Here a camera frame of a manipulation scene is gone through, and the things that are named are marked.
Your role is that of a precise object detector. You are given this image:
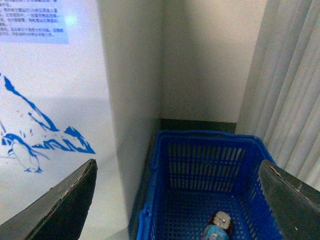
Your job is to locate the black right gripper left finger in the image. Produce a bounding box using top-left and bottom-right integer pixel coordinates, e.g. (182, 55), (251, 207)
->
(0, 159), (98, 240)

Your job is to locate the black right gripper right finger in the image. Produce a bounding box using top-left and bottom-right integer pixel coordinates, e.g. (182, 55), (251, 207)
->
(258, 160), (320, 240)

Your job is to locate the white curtain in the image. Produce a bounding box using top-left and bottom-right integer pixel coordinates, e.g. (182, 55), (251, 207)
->
(235, 0), (320, 189)

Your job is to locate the blue plastic basket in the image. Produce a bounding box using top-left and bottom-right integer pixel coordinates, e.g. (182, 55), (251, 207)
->
(137, 130), (283, 240)

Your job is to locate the white blue chest freezer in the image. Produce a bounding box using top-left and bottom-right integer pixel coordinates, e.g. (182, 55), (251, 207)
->
(0, 0), (129, 240)

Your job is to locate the grey instruction sticker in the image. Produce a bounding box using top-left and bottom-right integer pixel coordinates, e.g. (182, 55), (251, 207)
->
(0, 0), (69, 45)

